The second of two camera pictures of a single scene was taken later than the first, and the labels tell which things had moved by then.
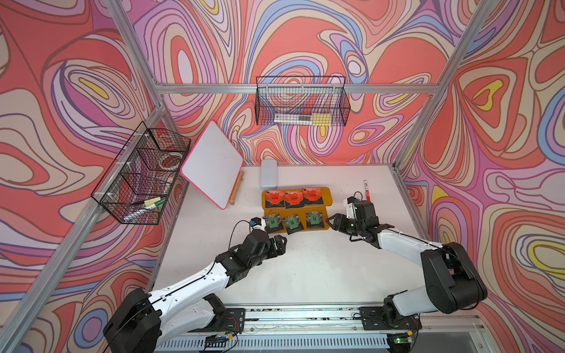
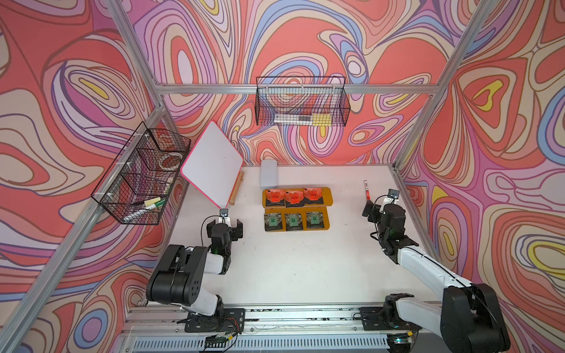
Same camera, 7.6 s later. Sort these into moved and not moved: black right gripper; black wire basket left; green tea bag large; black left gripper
Moved: black left gripper; black right gripper
Not moved: black wire basket left; green tea bag large
